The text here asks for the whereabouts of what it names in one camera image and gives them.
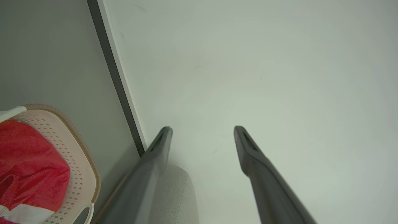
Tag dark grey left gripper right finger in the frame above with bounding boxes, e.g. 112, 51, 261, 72
233, 125, 317, 224

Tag black and white baseboard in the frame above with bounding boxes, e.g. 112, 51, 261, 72
86, 0, 148, 157

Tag red garment with white band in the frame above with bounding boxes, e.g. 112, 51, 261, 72
0, 120, 71, 224

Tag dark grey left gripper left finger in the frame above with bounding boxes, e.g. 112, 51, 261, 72
93, 126, 173, 224

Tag beige perforated laundry basket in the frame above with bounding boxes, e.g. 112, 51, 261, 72
0, 104, 101, 224

